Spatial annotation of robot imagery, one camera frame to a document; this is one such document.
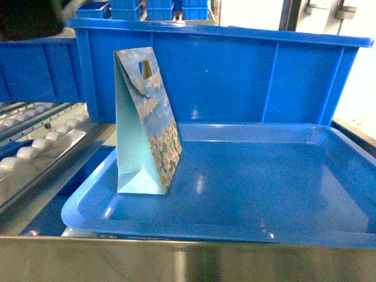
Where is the flower gift bag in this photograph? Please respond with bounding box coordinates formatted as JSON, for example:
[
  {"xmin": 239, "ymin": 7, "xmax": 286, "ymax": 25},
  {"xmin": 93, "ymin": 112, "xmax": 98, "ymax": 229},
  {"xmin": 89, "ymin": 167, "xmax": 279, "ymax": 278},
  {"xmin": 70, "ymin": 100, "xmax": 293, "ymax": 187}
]
[{"xmin": 114, "ymin": 47, "xmax": 183, "ymax": 194}]

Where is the white roller conveyor track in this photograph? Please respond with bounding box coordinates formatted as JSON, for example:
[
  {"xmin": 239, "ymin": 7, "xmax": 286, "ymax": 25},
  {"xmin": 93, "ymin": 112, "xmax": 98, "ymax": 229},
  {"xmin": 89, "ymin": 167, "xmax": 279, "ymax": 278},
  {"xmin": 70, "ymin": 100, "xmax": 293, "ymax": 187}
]
[{"xmin": 0, "ymin": 102, "xmax": 98, "ymax": 206}]

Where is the large blue plastic bin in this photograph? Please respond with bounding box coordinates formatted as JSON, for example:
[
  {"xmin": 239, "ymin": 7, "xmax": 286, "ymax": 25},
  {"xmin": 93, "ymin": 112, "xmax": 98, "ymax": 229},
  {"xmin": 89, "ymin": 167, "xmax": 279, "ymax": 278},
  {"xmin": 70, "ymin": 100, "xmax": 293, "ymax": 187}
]
[{"xmin": 69, "ymin": 18, "xmax": 374, "ymax": 125}]

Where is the blue plastic tray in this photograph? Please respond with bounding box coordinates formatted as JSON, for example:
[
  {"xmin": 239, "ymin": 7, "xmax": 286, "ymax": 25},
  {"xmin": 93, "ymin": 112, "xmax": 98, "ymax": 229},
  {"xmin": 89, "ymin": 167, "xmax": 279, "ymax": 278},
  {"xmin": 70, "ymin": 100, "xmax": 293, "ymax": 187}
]
[{"xmin": 62, "ymin": 124, "xmax": 375, "ymax": 249}]

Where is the blue bin at left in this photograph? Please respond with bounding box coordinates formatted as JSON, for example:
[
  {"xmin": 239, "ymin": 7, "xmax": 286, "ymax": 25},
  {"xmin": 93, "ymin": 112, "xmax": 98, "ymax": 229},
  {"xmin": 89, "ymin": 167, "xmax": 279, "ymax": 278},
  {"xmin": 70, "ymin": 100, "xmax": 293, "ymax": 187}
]
[{"xmin": 1, "ymin": 37, "xmax": 85, "ymax": 103}]

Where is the steel shelf front rail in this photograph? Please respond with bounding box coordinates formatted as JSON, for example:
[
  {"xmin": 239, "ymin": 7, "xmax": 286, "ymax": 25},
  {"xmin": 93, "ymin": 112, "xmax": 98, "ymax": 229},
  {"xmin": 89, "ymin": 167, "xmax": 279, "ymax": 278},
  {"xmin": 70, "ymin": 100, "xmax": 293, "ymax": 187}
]
[{"xmin": 1, "ymin": 237, "xmax": 375, "ymax": 281}]

